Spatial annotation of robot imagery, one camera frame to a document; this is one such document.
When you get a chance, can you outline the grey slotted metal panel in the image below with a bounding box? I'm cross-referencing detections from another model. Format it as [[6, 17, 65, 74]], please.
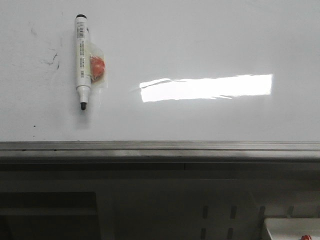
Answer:
[[112, 179, 320, 240]]

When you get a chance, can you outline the white whiteboard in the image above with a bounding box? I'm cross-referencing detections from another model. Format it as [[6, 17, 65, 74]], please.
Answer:
[[0, 0, 320, 142]]

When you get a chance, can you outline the white bin with red item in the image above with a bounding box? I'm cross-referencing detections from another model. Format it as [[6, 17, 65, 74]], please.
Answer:
[[261, 217, 320, 240]]

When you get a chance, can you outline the white whiteboard marker pen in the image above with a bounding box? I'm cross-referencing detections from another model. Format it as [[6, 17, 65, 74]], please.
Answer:
[[74, 14, 91, 111]]

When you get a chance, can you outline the aluminium whiteboard frame rail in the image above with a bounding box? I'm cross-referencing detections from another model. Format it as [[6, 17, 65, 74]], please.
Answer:
[[0, 140, 320, 165]]

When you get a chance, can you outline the orange magnet taped to marker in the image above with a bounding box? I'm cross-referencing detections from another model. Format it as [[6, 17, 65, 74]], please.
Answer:
[[88, 42, 107, 89]]

